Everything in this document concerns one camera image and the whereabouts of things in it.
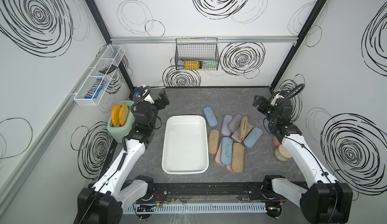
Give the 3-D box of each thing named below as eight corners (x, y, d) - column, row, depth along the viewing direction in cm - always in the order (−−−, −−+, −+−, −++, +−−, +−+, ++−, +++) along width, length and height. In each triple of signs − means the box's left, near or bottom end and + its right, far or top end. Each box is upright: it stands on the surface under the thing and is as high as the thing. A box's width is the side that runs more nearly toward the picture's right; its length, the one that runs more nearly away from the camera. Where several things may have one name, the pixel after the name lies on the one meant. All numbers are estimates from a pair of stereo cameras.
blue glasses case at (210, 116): (210, 127, 99) (210, 125, 96) (203, 109, 108) (203, 107, 106) (218, 125, 100) (218, 123, 97) (210, 108, 109) (210, 105, 107)
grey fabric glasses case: (224, 129, 98) (226, 125, 93) (235, 117, 104) (237, 112, 100) (232, 135, 95) (234, 131, 91) (243, 122, 101) (245, 117, 97)
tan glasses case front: (229, 172, 82) (231, 169, 76) (232, 145, 92) (234, 140, 86) (240, 175, 81) (243, 172, 75) (241, 147, 91) (244, 142, 85)
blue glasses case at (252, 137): (241, 143, 91) (242, 141, 89) (254, 128, 99) (255, 125, 96) (249, 150, 89) (250, 148, 87) (262, 133, 96) (264, 131, 94)
